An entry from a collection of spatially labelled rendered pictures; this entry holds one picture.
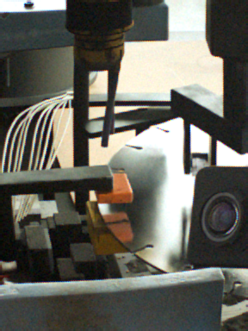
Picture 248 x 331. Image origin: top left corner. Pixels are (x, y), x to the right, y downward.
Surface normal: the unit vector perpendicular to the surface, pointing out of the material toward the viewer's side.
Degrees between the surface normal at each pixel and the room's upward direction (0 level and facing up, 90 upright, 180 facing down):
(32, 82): 89
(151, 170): 0
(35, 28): 90
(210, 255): 63
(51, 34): 90
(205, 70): 0
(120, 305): 90
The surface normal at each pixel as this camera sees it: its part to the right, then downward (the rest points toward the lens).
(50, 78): 0.51, 0.37
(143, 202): 0.00, -0.90
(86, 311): 0.17, 0.44
